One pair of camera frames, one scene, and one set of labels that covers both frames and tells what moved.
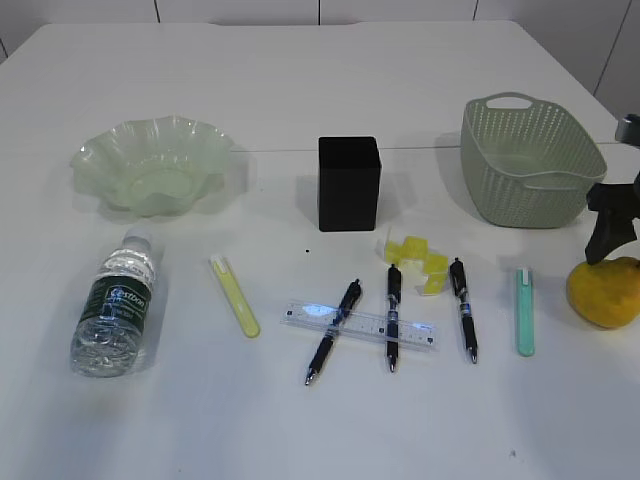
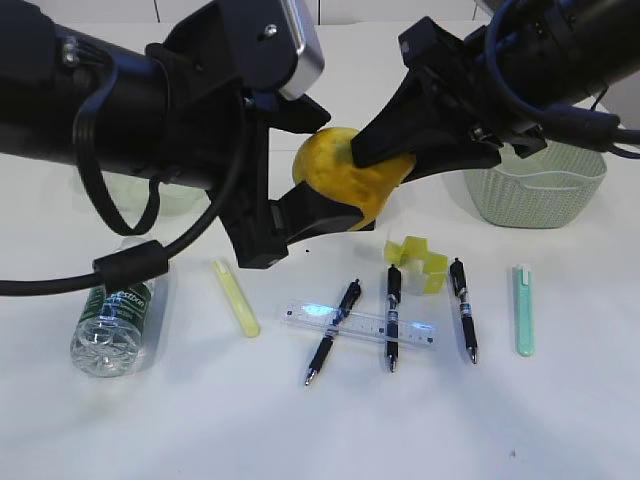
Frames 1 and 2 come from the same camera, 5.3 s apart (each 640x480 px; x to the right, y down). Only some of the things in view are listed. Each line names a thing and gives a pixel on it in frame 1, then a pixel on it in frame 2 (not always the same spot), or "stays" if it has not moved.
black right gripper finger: x=616 y=205 to x=429 y=108
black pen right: x=457 y=278 stays
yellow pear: x=605 y=294 to x=325 y=161
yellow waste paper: x=421 y=269 stays
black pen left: x=348 y=303 stays
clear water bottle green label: x=110 y=327 stays
